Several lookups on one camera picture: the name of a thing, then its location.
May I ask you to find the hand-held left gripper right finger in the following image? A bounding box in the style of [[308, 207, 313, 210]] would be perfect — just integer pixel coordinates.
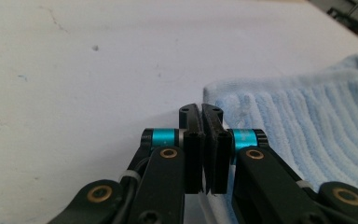
[[200, 103, 269, 196]]

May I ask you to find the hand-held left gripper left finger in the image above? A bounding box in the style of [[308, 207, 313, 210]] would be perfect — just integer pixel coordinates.
[[140, 103, 207, 195]]

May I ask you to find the blue striped towel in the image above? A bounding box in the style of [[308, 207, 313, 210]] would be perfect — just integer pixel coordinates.
[[199, 51, 358, 224]]

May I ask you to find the white foam mat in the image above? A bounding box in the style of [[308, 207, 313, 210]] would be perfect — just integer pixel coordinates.
[[0, 0, 358, 224]]

